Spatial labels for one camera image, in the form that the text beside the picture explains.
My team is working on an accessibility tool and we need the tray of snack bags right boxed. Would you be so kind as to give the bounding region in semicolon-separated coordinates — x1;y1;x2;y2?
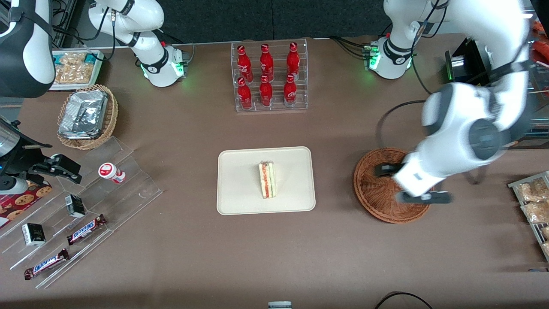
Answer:
508;171;549;263

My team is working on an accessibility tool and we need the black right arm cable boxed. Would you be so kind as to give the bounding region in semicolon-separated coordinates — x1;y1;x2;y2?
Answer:
51;0;117;61

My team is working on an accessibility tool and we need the clear acrylic bottle rack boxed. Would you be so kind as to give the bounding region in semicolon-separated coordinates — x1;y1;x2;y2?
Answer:
231;38;308;113

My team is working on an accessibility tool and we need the dark fabric partition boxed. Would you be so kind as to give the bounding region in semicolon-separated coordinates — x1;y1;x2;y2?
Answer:
157;0;389;43

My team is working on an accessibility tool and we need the clear acrylic stepped stand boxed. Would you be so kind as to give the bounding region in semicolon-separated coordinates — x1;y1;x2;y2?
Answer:
0;136;164;289

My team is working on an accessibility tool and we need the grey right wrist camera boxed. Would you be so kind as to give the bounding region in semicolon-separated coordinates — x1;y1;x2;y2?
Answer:
0;175;29;195

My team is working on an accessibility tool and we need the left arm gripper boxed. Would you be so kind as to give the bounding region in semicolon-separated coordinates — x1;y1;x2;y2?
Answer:
375;150;452;204

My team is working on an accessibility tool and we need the black looped table cable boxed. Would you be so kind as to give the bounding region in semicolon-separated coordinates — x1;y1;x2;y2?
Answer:
374;291;432;309

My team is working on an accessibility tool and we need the red cookie box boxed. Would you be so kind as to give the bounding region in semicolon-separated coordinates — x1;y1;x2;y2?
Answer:
0;180;53;229

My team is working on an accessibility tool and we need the silver foil pack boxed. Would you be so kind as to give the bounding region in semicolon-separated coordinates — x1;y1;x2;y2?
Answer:
58;124;102;139
62;89;108;130

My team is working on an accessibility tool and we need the small red white bottle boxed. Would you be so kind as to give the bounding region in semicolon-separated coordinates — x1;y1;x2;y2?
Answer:
98;163;126;184

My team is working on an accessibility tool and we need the triangular sandwich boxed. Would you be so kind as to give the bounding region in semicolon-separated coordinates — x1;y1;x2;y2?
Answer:
258;160;278;199

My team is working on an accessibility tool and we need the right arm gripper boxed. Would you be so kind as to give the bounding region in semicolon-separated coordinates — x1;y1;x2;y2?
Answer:
0;115;82;184

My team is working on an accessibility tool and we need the round brown wicker basket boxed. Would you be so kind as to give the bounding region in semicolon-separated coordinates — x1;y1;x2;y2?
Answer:
353;148;432;224

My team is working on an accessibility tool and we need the black base cable bundle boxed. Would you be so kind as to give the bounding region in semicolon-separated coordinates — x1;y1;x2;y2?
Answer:
329;36;372;59

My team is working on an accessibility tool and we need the cream plastic tray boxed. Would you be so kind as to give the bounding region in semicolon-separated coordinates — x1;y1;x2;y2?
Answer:
217;146;317;215

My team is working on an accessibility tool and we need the snickers chocolate bar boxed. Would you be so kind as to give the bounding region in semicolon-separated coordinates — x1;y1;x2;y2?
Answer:
24;248;70;280
66;214;107;245

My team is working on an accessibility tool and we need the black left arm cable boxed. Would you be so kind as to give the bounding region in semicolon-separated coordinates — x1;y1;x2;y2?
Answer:
376;0;447;149

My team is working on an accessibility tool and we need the light wicker basket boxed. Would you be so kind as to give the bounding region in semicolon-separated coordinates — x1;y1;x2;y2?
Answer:
57;84;119;150

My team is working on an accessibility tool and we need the small black carton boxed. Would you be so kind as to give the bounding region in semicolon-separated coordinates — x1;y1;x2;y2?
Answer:
65;194;86;218
21;223;46;246

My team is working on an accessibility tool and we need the white snack tray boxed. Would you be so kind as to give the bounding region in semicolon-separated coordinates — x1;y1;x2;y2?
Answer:
51;49;105;91

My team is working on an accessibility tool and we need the black food warmer machine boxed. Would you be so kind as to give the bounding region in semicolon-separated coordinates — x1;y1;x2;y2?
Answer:
445;8;549;151

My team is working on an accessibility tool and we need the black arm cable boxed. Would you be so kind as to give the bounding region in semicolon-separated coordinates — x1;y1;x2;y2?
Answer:
51;0;117;61
376;0;447;149

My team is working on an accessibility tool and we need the red cola bottle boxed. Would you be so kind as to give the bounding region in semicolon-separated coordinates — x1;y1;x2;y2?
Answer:
237;77;253;110
260;43;275;81
259;75;274;108
237;44;254;83
286;42;301;80
284;74;298;107

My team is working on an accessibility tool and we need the orange red item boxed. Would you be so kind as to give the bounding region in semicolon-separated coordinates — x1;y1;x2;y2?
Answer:
531;21;549;66

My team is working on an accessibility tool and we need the clear bag of snacks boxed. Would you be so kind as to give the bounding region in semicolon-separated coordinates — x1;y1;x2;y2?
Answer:
54;64;94;85
55;52;87;68

